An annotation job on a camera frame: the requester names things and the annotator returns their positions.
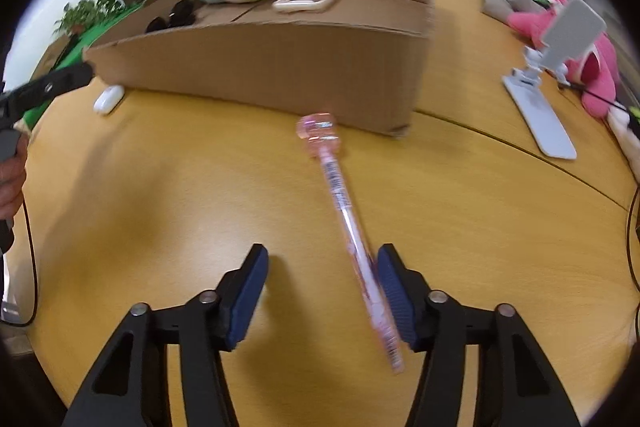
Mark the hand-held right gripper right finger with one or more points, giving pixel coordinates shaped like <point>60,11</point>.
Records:
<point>397,302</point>

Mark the white phone stand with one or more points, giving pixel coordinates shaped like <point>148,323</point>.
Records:
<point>545,112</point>

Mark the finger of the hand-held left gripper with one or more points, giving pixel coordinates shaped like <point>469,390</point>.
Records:
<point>55,84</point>

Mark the white earbud case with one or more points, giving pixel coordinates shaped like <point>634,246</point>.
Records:
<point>109,99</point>

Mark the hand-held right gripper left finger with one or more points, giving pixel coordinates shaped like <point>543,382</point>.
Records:
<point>247,302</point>

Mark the person's left hand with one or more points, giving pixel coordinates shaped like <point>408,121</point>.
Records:
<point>10,187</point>

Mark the black sunglasses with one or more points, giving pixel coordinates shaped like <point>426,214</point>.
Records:
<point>175,14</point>

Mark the small potted green plant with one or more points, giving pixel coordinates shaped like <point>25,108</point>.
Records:
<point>80,17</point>

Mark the pink pen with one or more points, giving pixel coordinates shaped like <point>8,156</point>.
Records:
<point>345,212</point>

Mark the cardboard box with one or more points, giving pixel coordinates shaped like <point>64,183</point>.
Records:
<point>280,67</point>

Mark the white cloth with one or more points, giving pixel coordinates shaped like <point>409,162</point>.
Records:
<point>625,132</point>

